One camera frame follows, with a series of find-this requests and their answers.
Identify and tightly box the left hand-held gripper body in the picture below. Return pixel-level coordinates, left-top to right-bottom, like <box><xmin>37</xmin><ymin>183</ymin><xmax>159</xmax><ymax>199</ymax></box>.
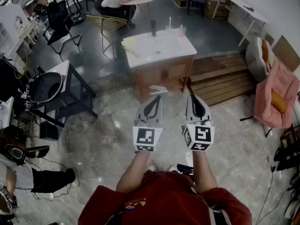
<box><xmin>133</xmin><ymin>118</ymin><xmax>164</xmax><ymax>153</ymax></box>

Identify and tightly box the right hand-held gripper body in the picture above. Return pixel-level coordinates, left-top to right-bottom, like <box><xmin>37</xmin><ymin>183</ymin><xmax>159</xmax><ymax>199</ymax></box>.
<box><xmin>181</xmin><ymin>120</ymin><xmax>215</xmax><ymax>151</ymax></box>

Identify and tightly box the person's left forearm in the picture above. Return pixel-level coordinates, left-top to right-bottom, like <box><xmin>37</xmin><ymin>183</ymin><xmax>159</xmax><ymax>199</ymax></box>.
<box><xmin>116</xmin><ymin>151</ymin><xmax>150</xmax><ymax>194</ymax></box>

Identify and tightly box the person's right forearm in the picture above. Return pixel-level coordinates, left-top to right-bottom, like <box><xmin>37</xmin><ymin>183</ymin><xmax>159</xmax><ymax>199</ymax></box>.
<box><xmin>192</xmin><ymin>150</ymin><xmax>218</xmax><ymax>194</ymax></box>

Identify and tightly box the wooden sink cabinet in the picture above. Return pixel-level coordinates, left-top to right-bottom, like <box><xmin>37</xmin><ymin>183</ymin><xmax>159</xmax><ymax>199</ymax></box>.
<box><xmin>134</xmin><ymin>54</ymin><xmax>195</xmax><ymax>100</ymax></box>

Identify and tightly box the wooden slat platform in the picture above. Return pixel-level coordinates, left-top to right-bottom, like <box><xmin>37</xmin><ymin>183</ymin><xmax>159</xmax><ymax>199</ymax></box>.
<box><xmin>187</xmin><ymin>52</ymin><xmax>256</xmax><ymax>106</ymax></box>

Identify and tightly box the person's red shirt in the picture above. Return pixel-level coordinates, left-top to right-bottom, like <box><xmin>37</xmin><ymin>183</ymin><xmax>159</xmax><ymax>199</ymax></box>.
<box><xmin>78</xmin><ymin>171</ymin><xmax>253</xmax><ymax>225</ymax></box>

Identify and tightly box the wooden stick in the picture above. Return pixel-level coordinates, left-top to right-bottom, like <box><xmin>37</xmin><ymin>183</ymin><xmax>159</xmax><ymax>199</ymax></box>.
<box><xmin>121</xmin><ymin>46</ymin><xmax>143</xmax><ymax>58</ymax></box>

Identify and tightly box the black stand with white top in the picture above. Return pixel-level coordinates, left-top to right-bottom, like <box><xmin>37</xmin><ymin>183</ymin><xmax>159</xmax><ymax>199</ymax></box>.
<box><xmin>30</xmin><ymin>60</ymin><xmax>98</xmax><ymax>128</ymax></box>

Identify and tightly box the pink covered chair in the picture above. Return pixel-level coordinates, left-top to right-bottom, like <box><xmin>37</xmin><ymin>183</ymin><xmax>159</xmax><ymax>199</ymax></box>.
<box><xmin>240</xmin><ymin>57</ymin><xmax>300</xmax><ymax>138</ymax></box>

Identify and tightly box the yellow sponge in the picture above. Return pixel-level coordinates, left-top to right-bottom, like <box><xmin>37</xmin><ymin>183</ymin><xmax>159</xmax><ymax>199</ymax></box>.
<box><xmin>121</xmin><ymin>38</ymin><xmax>137</xmax><ymax>48</ymax></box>

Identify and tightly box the grey round cushion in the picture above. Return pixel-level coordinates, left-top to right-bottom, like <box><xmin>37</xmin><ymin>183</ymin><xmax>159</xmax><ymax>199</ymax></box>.
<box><xmin>245</xmin><ymin>36</ymin><xmax>276</xmax><ymax>83</ymax></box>

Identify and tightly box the orange bolster cushion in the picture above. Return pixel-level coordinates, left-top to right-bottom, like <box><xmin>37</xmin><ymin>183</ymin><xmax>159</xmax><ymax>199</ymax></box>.
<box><xmin>271</xmin><ymin>90</ymin><xmax>288</xmax><ymax>113</ymax></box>

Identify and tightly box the orange cushion insert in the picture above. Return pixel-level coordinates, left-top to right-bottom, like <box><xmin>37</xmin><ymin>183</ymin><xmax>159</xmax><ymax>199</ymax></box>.
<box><xmin>262</xmin><ymin>40</ymin><xmax>269</xmax><ymax>63</ymax></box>

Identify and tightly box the black bag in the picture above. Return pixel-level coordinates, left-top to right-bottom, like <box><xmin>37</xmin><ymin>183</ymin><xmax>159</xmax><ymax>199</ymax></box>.
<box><xmin>274</xmin><ymin>146</ymin><xmax>300</xmax><ymax>171</ymax></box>

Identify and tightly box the black round basin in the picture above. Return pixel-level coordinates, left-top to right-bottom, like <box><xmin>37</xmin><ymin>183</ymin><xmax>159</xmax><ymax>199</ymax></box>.
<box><xmin>29</xmin><ymin>71</ymin><xmax>64</xmax><ymax>103</ymax></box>

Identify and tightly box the cardboard box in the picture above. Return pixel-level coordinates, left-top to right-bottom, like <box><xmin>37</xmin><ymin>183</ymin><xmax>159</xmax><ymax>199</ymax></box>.
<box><xmin>203</xmin><ymin>0</ymin><xmax>229</xmax><ymax>18</ymax></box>

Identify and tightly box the long white table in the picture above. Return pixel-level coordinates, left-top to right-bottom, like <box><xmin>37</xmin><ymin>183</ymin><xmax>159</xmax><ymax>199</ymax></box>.
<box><xmin>214</xmin><ymin>0</ymin><xmax>270</xmax><ymax>47</ymax></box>

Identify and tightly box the black office chair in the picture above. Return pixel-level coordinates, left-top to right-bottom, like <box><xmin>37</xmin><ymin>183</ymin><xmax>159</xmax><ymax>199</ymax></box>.
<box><xmin>43</xmin><ymin>0</ymin><xmax>83</xmax><ymax>55</ymax></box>

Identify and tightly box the white cabinet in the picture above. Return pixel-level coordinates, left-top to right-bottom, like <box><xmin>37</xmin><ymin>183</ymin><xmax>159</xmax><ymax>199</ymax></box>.
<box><xmin>0</xmin><ymin>3</ymin><xmax>40</xmax><ymax>56</ymax></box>

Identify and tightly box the black cable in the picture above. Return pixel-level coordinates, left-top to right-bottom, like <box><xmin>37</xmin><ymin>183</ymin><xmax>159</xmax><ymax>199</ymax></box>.
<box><xmin>255</xmin><ymin>170</ymin><xmax>275</xmax><ymax>225</ymax></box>

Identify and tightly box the yellow wire chair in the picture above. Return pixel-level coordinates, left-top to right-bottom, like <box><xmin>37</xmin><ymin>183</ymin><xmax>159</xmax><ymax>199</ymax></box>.
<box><xmin>85</xmin><ymin>14</ymin><xmax>131</xmax><ymax>60</ymax></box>

